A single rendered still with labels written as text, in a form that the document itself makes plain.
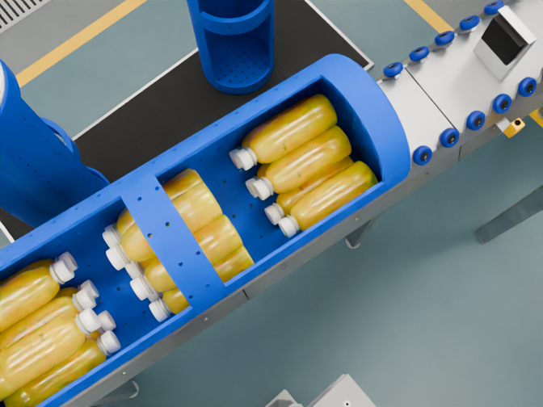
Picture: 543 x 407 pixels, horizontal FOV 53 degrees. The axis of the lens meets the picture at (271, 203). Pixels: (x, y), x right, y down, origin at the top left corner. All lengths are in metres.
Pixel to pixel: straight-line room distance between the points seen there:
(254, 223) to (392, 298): 1.08
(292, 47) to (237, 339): 1.16
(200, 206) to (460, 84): 0.72
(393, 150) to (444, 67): 0.46
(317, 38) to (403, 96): 1.03
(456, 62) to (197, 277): 0.83
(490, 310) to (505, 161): 0.61
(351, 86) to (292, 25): 1.39
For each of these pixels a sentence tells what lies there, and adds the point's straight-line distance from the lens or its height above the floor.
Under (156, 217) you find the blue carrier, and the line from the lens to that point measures 0.89.
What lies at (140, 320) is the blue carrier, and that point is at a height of 0.98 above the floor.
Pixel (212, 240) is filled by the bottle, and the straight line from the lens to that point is 0.95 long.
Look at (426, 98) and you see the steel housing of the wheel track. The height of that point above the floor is 0.93.
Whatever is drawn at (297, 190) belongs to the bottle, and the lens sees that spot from 1.09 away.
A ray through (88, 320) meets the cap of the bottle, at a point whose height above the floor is 1.13.
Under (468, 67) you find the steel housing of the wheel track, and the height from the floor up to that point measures 0.93.
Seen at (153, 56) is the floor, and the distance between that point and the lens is 2.49.
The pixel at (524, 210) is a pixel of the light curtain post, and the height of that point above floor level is 0.40.
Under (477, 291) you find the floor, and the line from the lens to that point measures 2.23.
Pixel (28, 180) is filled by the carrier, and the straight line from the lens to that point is 1.51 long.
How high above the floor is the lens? 2.07
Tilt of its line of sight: 73 degrees down
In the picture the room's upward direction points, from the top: straight up
